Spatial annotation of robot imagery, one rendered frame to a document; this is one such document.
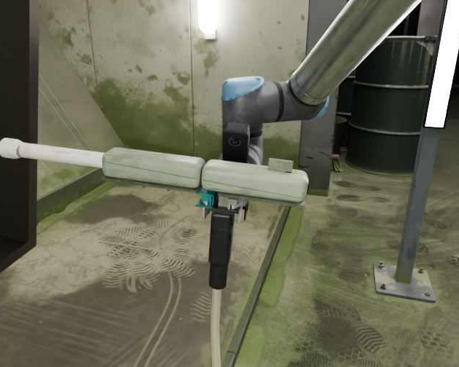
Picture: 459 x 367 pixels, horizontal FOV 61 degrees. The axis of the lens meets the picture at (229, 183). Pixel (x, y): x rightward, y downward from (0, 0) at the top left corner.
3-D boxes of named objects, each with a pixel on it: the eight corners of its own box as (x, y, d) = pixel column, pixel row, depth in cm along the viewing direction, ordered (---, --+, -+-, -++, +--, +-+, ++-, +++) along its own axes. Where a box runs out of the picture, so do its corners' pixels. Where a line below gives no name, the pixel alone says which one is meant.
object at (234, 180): (290, 288, 65) (310, 159, 57) (289, 306, 61) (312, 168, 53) (26, 245, 72) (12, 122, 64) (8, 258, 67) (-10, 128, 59)
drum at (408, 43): (336, 153, 312) (348, 36, 281) (409, 154, 310) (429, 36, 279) (356, 178, 257) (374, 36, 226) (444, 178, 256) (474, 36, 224)
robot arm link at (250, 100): (262, 74, 89) (261, 128, 93) (214, 76, 85) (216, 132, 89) (281, 76, 81) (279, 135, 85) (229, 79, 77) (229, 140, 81)
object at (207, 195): (217, 198, 61) (218, 185, 61) (212, 209, 58) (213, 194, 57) (201, 196, 62) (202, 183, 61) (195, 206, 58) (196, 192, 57)
